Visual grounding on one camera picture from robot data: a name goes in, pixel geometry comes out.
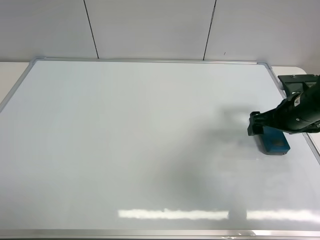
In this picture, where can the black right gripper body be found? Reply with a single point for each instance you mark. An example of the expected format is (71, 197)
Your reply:
(300, 114)

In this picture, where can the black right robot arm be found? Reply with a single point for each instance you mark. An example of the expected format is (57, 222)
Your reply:
(315, 92)

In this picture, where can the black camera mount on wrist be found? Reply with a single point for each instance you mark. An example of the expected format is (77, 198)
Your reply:
(297, 83)

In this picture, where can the white whiteboard with aluminium frame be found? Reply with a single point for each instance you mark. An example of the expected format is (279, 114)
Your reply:
(150, 150)

